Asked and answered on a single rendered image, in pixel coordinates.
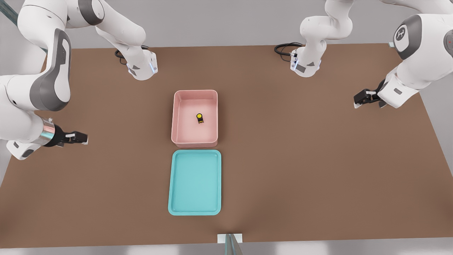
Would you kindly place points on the pale blue-green tray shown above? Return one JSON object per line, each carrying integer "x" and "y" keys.
{"x": 195, "y": 184}

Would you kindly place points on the pink plastic box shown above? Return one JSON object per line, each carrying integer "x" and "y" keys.
{"x": 194, "y": 134}

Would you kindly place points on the yellow and black button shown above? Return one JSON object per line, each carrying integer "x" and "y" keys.
{"x": 200, "y": 118}

